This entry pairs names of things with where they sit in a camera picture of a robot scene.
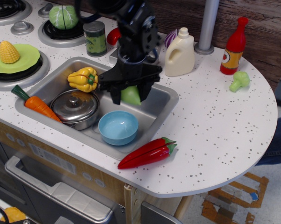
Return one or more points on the green toy broccoli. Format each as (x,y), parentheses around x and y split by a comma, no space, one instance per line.
(240,79)

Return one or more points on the green toy food can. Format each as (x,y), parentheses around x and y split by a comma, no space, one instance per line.
(95,40)

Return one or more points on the orange toy carrot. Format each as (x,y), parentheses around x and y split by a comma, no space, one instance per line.
(34,103)

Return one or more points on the yellow toy bell pepper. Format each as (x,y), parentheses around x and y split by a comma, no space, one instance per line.
(85,79)

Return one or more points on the red toy chili pepper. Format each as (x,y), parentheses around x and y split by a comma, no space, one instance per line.
(154,151)

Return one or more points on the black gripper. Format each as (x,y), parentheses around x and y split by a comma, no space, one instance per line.
(150,74)

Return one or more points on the green toy cabbage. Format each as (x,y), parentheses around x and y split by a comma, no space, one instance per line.
(63,17)

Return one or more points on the grey metal post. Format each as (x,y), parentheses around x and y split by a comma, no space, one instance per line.
(204,46)

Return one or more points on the purple toy onion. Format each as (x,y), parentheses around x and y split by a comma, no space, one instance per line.
(170,37)

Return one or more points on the silver toy faucet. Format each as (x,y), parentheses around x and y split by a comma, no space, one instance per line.
(155,54)

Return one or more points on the rear right stove burner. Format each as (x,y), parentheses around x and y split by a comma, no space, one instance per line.
(54,37)

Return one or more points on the rear left stove burner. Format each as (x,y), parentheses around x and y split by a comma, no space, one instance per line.
(12,11)

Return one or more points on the steel pot with lid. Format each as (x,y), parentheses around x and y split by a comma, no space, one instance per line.
(76,109)

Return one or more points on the front stove burner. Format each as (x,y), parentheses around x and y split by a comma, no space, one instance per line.
(29,77)

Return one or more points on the yellow toy corn cob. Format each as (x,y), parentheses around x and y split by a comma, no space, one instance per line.
(8,53)

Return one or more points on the cream toy detergent bottle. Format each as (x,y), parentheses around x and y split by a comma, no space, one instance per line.
(180,55)

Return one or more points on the light blue plastic bowl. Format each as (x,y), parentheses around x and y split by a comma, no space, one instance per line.
(118,127)

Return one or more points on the toy oven door handle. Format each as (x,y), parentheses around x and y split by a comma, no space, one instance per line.
(59,203)

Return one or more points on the red toy ketchup bottle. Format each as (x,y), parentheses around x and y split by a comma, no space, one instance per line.
(234,48)

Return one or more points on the green toy pear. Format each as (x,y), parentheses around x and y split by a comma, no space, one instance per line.
(131,95)

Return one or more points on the yellow object bottom corner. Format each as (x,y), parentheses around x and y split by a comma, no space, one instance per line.
(14,214)

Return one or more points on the stove burner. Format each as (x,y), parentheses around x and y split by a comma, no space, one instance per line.
(12,11)
(29,77)
(54,37)

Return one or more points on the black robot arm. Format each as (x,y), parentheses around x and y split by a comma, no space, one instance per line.
(139,37)

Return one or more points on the silver toy sink basin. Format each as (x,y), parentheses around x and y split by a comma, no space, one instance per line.
(151,114)

